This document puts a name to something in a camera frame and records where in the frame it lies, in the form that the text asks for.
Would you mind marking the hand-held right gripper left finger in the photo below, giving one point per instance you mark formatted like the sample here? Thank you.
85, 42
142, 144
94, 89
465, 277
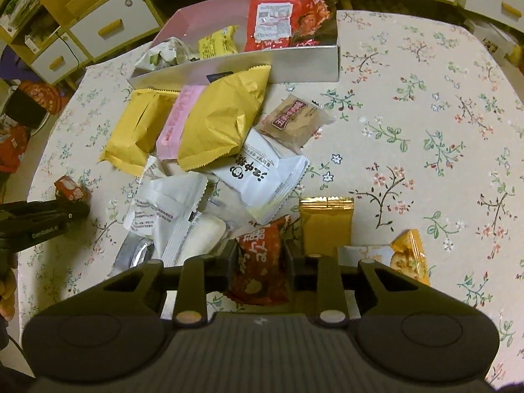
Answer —
234, 266

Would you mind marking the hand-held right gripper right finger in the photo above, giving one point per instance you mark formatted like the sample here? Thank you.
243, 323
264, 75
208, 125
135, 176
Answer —
290, 268

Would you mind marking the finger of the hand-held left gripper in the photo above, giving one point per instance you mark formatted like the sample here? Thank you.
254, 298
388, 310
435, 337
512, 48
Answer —
61, 211

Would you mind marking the small red snack packet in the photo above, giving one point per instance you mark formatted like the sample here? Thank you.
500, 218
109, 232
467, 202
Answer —
71, 190

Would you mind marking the red snack packet white print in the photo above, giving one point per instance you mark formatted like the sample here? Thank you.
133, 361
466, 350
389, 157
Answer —
260, 262

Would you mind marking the clear packet with cream pastry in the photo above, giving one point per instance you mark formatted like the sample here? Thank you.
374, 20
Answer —
206, 233

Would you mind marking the gold foil snack packet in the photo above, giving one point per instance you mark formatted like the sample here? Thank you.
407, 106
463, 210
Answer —
326, 229

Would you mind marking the narrow white snack packet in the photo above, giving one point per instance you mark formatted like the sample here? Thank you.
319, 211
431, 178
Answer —
176, 239

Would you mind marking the silver foil packet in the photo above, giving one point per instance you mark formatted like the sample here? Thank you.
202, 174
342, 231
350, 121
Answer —
133, 254

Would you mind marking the white snack packet black print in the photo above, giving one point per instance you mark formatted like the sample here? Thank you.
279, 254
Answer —
258, 176

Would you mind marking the white snack packet grey text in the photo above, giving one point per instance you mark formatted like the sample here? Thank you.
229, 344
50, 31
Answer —
163, 204

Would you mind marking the orange snack packet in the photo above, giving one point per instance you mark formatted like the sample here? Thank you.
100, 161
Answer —
409, 258

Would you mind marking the pink snack packet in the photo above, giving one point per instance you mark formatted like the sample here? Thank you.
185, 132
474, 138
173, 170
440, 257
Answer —
178, 123

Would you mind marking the brown translucent snack packet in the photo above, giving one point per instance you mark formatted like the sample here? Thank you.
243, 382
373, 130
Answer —
292, 120

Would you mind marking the large yellow snack packet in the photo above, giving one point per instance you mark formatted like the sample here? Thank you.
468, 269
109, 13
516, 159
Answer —
221, 118

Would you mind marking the white and pink cardboard box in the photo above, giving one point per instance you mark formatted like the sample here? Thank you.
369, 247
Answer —
303, 63

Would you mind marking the person's left hand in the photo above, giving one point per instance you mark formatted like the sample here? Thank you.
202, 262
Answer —
7, 297

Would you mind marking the red bag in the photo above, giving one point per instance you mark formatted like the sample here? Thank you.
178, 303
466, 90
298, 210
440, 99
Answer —
12, 149
41, 96

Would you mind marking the black stool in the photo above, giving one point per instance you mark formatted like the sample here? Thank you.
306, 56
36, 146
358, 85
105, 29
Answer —
20, 110

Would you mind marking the white and green snack packet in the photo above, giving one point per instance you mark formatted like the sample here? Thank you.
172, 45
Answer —
166, 55

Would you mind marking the wooden shelf unit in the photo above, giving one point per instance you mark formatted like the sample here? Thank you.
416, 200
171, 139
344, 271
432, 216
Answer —
24, 4

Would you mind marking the small yellow snack packet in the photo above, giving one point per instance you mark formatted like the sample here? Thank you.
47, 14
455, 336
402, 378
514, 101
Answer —
217, 43

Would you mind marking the dark red snack packet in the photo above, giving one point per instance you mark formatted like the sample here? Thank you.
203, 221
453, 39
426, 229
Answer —
317, 16

